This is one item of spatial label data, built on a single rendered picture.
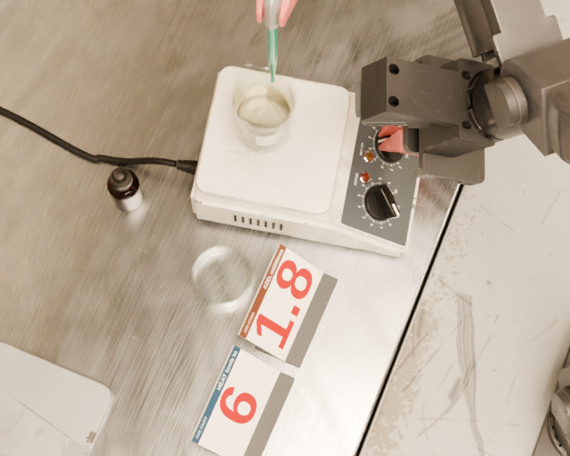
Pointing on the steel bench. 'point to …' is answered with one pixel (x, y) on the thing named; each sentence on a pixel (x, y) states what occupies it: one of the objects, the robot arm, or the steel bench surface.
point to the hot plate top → (282, 192)
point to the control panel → (396, 177)
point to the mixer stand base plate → (36, 404)
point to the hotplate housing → (239, 211)
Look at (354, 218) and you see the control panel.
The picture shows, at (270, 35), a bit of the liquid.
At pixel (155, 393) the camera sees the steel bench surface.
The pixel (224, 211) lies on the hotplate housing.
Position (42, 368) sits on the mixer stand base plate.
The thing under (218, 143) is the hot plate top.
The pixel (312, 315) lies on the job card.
